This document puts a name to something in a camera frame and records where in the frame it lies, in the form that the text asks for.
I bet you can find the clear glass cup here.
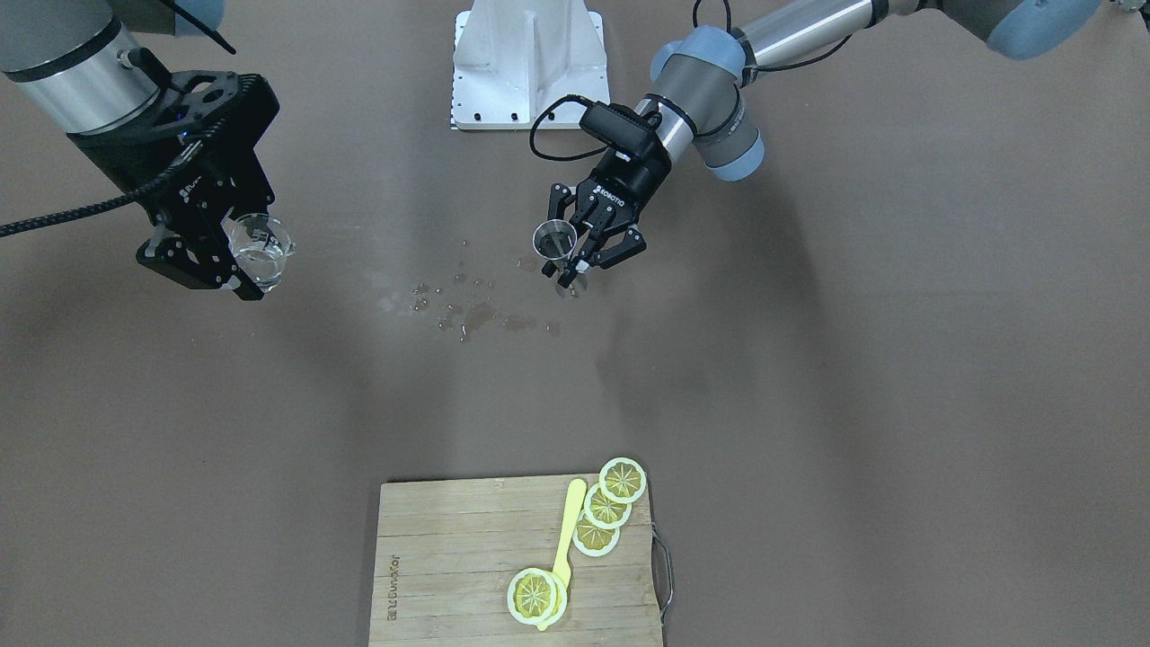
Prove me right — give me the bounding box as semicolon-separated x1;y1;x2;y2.
225;211;296;294

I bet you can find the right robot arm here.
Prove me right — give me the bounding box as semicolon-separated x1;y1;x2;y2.
3;1;291;300

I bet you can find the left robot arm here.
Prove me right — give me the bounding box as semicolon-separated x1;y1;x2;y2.
532;1;1101;288

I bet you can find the lemon slice near handle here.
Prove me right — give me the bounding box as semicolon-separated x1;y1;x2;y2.
598;457;647;504

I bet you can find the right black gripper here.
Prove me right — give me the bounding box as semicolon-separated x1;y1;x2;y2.
68;70;279;300

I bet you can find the lemon slice on knife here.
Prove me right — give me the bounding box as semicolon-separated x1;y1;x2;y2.
506;568;569;632

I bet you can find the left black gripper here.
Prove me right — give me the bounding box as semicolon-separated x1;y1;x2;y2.
549;102;672;288

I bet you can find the yellow plastic knife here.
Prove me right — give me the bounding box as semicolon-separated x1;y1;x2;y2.
537;478;588;632

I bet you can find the white camera mast base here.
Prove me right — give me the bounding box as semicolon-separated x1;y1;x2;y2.
449;1;611;131

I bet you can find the steel jigger measuring cup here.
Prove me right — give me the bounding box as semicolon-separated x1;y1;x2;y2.
531;218;588;298

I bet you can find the wooden cutting board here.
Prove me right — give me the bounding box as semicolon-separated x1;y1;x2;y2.
368;473;665;646

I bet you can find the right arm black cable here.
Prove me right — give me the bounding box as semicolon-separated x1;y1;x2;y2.
0;0;238;240

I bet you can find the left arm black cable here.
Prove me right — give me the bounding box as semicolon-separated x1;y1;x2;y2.
528;0;854;164

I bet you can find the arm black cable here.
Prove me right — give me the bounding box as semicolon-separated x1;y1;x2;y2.
528;0;854;164
0;0;238;240

